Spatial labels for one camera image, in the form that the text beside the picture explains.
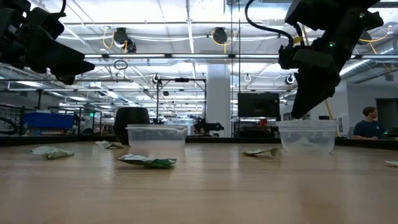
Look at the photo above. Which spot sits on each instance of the black monitor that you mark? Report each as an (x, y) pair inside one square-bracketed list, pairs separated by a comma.
[(258, 105)]

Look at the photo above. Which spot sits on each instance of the blue plastic bin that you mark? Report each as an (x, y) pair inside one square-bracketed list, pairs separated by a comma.
[(48, 120)]

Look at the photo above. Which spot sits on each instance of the clear rectangular plastic container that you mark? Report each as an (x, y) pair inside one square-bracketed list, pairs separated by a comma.
[(157, 137)]

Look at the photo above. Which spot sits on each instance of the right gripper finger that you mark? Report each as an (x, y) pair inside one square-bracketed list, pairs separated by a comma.
[(314, 90)]

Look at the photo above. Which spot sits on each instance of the black aluminium table frame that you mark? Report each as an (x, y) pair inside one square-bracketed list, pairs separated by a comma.
[(217, 140)]

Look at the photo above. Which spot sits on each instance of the person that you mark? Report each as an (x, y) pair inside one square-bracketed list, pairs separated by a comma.
[(368, 127)]

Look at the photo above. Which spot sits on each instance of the black background robot arm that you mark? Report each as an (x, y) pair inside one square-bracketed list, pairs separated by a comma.
[(205, 127)]

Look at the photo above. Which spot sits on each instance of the dark mug green inside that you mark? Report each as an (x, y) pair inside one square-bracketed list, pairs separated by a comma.
[(130, 119)]

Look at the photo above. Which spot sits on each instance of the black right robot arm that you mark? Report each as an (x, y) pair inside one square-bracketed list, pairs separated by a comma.
[(342, 18)]

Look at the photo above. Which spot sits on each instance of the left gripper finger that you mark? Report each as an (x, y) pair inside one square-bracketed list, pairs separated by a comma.
[(69, 79), (62, 57)]

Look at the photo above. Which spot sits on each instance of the clear round plastic container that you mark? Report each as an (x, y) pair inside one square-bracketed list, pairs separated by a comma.
[(308, 137)]

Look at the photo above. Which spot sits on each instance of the green white sachet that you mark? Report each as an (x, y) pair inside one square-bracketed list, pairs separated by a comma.
[(51, 152), (109, 144), (259, 152), (392, 162), (149, 161)]

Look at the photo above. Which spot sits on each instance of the black background test frame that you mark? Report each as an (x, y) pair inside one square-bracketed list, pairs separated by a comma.
[(182, 80)]

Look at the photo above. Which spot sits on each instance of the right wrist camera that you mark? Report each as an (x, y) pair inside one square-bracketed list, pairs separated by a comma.
[(287, 57)]

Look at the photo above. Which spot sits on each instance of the background storage shelf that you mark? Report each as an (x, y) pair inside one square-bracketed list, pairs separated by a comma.
[(9, 115)]

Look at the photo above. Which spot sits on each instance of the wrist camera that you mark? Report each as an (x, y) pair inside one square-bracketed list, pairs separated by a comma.
[(46, 25), (287, 57)]

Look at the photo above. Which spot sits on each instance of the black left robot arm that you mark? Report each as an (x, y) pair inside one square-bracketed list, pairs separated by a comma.
[(9, 7)]

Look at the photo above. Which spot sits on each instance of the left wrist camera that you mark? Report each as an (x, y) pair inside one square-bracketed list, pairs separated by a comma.
[(46, 25)]

